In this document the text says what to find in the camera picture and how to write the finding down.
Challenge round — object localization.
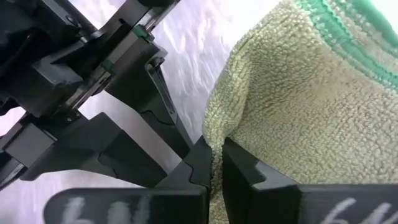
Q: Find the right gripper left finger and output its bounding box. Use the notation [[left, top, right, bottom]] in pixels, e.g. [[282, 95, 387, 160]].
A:
[[42, 135, 213, 224]]

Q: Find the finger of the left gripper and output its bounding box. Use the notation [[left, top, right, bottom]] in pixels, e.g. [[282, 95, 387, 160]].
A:
[[104, 34, 195, 160], [2, 111, 169, 189]]

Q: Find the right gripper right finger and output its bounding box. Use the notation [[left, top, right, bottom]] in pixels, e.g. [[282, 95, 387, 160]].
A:
[[221, 136, 398, 224]]

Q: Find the green microfiber towel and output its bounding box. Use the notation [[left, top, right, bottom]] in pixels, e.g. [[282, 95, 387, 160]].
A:
[[201, 0, 398, 224]]

